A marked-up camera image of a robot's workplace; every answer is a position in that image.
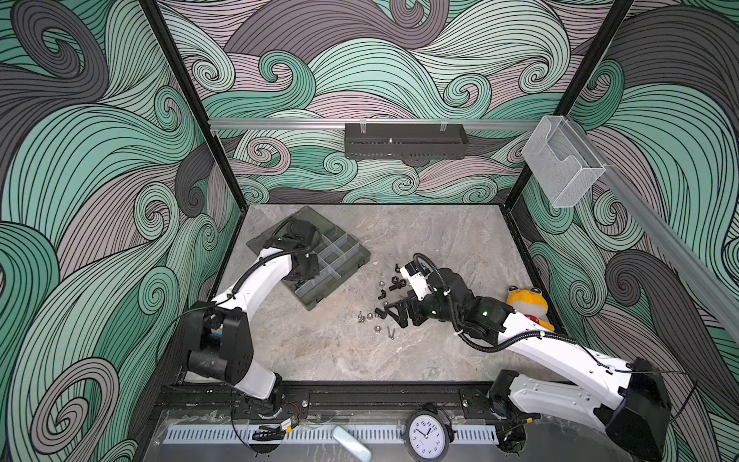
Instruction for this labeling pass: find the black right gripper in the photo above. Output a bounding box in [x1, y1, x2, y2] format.
[383, 286, 461, 328]

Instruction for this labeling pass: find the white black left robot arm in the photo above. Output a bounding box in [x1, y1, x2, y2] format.
[182, 218, 321, 402]

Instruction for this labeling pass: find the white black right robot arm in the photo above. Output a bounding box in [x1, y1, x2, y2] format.
[375, 266, 673, 461]

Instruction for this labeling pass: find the black bolt with nuts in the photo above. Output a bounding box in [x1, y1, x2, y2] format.
[388, 277, 407, 291]

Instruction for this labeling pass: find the grey compartment organizer box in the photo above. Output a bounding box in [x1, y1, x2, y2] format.
[246, 206, 371, 312]

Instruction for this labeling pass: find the yellow frog plush toy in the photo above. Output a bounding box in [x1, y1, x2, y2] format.
[506, 286, 555, 331]

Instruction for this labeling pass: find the white round clock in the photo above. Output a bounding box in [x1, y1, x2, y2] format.
[404, 410, 451, 462]

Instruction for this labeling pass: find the white oblong remote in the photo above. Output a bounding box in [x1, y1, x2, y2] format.
[331, 427, 373, 462]

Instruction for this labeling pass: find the black wall tray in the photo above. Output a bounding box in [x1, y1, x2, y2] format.
[344, 124, 470, 161]

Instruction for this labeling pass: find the aluminium rail bar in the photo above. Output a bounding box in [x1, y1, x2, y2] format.
[208, 117, 539, 132]

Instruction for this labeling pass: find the clear plastic wall holder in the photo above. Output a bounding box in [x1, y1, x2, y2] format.
[522, 115, 605, 209]

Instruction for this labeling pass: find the white perforated cable duct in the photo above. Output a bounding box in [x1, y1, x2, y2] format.
[162, 423, 498, 446]

